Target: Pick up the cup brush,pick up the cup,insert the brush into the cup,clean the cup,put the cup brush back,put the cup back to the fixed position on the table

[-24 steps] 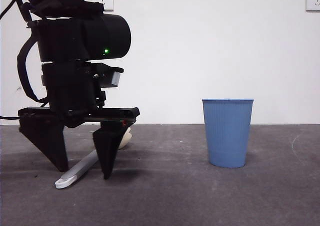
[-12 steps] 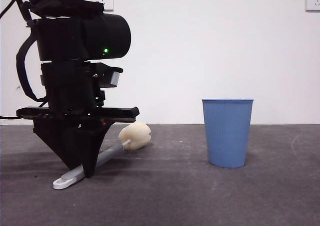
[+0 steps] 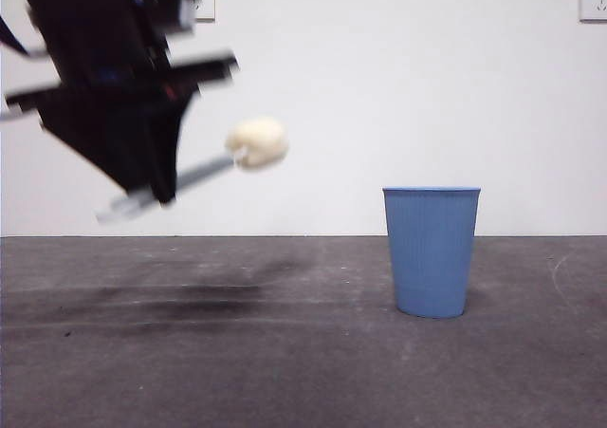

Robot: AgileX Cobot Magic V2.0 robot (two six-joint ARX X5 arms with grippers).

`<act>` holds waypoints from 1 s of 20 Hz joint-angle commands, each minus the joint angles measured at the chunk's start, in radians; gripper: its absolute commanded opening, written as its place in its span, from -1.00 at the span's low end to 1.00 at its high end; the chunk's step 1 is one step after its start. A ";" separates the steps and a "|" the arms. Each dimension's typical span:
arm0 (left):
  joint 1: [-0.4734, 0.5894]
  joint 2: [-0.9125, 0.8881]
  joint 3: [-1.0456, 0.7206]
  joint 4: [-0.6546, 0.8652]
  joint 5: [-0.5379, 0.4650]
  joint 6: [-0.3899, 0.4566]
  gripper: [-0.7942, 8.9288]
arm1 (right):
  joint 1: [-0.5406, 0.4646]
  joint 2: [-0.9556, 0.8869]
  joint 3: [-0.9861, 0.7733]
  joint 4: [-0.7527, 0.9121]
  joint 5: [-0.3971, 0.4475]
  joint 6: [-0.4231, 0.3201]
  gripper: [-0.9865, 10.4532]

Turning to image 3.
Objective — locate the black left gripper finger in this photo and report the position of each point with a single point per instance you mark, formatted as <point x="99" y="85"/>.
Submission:
<point x="170" y="153"/>
<point x="109" y="148"/>

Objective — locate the blue ribbed plastic cup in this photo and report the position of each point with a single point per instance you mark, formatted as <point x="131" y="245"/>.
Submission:
<point x="431" y="257"/>

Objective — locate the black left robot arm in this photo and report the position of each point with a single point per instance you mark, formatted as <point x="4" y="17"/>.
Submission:
<point x="85" y="29"/>

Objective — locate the white wall socket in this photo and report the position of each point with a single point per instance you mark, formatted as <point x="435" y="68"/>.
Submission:
<point x="207" y="1"/>
<point x="595" y="1"/>

